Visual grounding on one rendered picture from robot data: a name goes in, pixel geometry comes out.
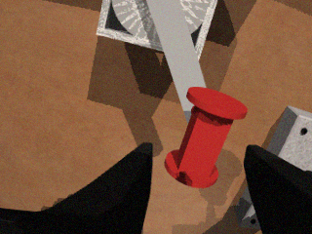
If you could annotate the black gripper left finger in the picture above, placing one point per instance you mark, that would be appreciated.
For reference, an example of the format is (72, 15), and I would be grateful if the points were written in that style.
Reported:
(114, 203)

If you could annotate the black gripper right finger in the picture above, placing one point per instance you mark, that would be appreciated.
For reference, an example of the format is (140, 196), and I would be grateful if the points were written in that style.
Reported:
(281, 193)

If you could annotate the grey and red crank handle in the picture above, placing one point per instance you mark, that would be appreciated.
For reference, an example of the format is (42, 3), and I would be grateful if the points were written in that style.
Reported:
(209, 113)

